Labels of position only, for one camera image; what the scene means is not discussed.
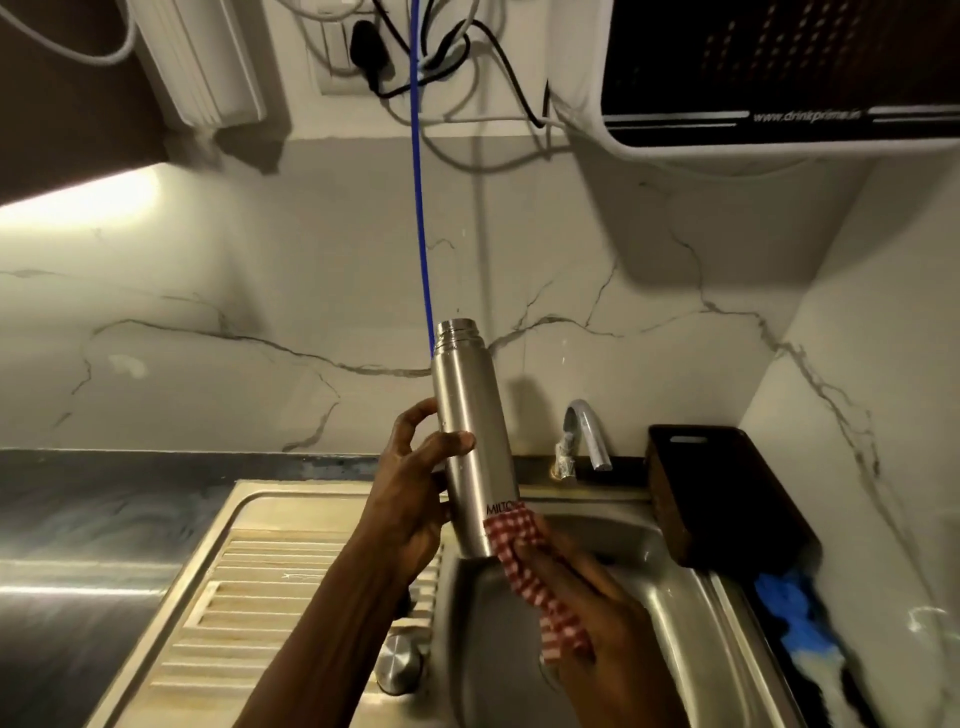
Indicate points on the person's left hand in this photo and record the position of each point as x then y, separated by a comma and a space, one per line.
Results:
409, 510

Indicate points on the person's right hand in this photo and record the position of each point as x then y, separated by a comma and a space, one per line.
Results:
600, 630

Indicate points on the person's right fingers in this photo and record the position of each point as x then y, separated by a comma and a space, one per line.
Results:
559, 559

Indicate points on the person's left thumb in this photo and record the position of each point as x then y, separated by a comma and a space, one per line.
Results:
414, 424

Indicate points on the red checkered cloth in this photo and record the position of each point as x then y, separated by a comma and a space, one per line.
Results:
536, 592

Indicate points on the stainless steel flask bottle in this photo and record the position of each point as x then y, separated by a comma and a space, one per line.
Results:
469, 442

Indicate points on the person's right forearm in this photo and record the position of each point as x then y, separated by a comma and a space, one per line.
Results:
637, 694

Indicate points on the person's left forearm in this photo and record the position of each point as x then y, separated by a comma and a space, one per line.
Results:
330, 645

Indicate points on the chrome sink faucet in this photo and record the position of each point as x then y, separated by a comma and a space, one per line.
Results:
585, 435

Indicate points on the stainless steel sink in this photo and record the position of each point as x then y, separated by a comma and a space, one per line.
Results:
420, 600

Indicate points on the dark wooden cutting board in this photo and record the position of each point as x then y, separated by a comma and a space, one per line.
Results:
724, 499

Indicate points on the steel flask cap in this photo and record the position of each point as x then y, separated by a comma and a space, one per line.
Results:
397, 661

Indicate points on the blue water tube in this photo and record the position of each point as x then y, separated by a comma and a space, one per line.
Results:
418, 187

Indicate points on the black power plug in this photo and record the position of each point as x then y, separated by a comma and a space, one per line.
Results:
367, 46

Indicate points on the white water purifier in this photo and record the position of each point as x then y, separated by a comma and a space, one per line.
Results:
757, 75

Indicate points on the white wall socket plate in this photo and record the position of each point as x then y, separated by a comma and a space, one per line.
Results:
356, 45

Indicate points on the white wall conduit cover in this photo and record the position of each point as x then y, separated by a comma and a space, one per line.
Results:
199, 60

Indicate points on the dark wooden wall cabinet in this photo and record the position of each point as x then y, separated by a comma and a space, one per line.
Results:
67, 97

